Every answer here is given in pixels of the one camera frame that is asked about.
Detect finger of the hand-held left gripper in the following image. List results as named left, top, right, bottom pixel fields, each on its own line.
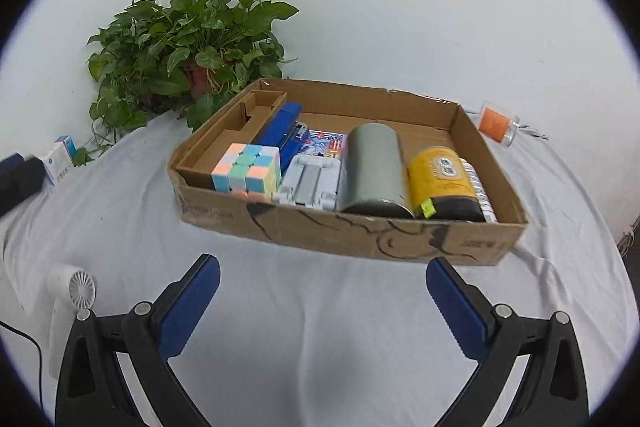
left=0, top=153, right=47, bottom=219

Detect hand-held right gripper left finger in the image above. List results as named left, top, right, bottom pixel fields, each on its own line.
left=54, top=253, right=221, bottom=427

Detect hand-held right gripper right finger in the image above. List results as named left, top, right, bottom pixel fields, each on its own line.
left=426, top=257, right=589, bottom=427

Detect yellow and black can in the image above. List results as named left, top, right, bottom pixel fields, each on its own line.
left=406, top=146, right=487, bottom=223

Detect cardboard box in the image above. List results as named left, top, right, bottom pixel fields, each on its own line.
left=167, top=78, right=530, bottom=268

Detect silver metal can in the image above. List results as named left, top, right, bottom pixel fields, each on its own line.
left=338, top=123, right=415, bottom=219

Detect white and blue small carton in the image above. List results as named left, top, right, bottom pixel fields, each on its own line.
left=41, top=142, right=76, bottom=188

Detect blue and orange small carton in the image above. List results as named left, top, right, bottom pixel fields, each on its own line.
left=54, top=134, right=78, bottom=168

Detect small white handheld fan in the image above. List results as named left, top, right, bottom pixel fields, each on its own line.
left=46, top=264, right=97, bottom=379

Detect white tablecloth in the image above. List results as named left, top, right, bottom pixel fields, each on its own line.
left=0, top=107, right=640, bottom=427

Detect white striped box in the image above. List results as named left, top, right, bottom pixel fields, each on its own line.
left=459, top=157, right=499, bottom=224

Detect pastel puzzle cube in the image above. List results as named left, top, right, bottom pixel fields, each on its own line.
left=211, top=143, right=282, bottom=202

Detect grey folding phone stand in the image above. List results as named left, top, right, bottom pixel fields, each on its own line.
left=276, top=156, right=345, bottom=212

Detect orange clear plastic cup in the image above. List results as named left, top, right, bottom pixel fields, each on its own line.
left=477, top=102, right=522, bottom=148

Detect blue stapler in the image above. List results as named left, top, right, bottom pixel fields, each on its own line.
left=250, top=102, right=304, bottom=170

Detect colourful printed card box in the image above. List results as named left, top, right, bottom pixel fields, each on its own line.
left=299, top=129, right=348, bottom=164

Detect potted green plant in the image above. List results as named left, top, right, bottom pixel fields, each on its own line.
left=86, top=0, right=301, bottom=165

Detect black cable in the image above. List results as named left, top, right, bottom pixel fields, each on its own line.
left=0, top=319, right=45, bottom=413

